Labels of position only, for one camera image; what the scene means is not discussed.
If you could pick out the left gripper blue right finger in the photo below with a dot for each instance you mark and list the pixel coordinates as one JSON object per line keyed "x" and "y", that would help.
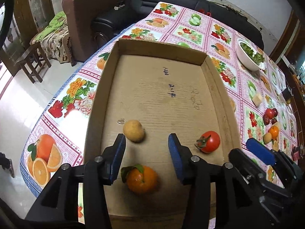
{"x": 180, "y": 156}

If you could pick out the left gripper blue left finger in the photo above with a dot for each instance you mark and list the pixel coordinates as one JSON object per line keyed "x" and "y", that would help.
{"x": 117, "y": 154}

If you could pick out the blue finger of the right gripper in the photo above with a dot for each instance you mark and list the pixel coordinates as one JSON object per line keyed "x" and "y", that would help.
{"x": 260, "y": 151}

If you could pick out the pale yellow cube block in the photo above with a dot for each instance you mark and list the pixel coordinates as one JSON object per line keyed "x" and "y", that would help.
{"x": 257, "y": 99}

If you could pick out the dark red plum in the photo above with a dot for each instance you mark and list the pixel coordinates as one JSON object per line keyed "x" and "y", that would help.
{"x": 275, "y": 111}

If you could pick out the yellow potato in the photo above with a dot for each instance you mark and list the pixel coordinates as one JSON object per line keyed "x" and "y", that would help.
{"x": 134, "y": 131}

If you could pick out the small orange fruit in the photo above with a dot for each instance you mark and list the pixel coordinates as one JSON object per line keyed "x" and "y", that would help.
{"x": 274, "y": 131}

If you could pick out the red tomato with stem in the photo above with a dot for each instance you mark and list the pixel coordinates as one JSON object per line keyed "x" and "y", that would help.
{"x": 208, "y": 142}

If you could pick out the dark red date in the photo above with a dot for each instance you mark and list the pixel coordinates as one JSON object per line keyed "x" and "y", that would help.
{"x": 266, "y": 120}

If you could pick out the orange tangerine with leaf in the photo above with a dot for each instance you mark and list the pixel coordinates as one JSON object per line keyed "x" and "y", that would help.
{"x": 140, "y": 179}

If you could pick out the red apple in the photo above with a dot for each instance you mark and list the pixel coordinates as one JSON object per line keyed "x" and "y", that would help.
{"x": 269, "y": 113}

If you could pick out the fruit pattern pink tablecloth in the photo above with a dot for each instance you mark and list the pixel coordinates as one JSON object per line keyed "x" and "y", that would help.
{"x": 65, "y": 119}

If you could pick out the shallow cardboard box tray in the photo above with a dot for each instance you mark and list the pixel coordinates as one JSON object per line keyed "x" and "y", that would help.
{"x": 168, "y": 89}

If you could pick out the green lettuce leaves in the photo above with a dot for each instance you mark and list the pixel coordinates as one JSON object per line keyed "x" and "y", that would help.
{"x": 256, "y": 57}

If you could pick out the white bowl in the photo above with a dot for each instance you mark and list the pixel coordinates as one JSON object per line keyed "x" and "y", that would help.
{"x": 244, "y": 58}

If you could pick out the dark wooden stool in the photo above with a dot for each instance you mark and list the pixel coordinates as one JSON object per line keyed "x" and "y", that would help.
{"x": 33, "y": 61}

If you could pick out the green patterned blanket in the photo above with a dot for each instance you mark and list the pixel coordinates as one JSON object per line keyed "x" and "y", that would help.
{"x": 55, "y": 40}

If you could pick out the brown armchair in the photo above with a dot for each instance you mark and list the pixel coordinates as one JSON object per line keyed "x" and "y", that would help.
{"x": 80, "y": 14}

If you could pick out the black leather sofa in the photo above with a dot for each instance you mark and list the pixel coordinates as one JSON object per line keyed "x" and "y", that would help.
{"x": 108, "y": 24}

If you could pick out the wooden glass cabinet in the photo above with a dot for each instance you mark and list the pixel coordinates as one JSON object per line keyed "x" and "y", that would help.
{"x": 21, "y": 20}

